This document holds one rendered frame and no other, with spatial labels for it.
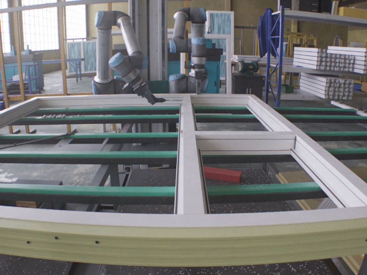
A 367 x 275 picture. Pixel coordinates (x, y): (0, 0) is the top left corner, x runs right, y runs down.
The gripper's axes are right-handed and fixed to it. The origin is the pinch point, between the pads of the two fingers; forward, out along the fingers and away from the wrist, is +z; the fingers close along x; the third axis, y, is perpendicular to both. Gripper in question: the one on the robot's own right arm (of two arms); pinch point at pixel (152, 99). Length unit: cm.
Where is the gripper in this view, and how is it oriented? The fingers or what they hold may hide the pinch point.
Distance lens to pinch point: 176.5
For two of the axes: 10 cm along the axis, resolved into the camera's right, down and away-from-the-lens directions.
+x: 0.0, -5.6, 8.3
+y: 8.0, -5.0, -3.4
